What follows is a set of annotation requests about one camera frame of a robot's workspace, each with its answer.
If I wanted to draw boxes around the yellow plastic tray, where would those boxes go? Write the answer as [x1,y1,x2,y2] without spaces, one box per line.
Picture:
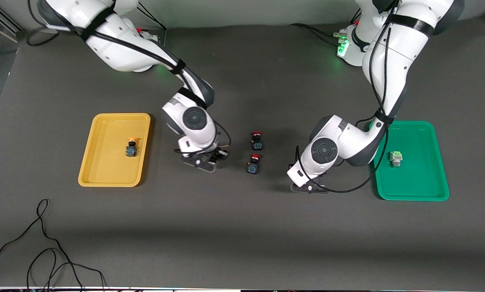
[78,113,151,187]

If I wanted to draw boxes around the green plastic tray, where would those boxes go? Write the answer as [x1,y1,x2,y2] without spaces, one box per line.
[370,120,450,202]

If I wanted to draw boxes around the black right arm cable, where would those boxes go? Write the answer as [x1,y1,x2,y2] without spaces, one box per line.
[26,0,231,155]

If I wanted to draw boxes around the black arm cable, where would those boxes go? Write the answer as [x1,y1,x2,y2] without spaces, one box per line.
[26,0,231,155]
[295,0,397,194]

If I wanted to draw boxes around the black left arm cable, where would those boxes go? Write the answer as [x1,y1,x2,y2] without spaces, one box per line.
[295,0,397,194]

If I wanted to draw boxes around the black right base cables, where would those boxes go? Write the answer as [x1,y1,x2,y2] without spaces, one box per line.
[137,3,168,41]

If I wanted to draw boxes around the black base cables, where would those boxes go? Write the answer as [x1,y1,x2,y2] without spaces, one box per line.
[289,8,362,46]
[137,3,168,41]

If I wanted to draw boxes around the black left base cables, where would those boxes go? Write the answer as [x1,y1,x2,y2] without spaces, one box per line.
[289,8,362,46]

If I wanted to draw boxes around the thin black loose cable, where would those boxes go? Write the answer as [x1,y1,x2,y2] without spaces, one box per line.
[0,198,107,292]

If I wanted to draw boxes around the metal frame rail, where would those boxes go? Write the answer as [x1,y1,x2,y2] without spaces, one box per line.
[0,6,24,43]

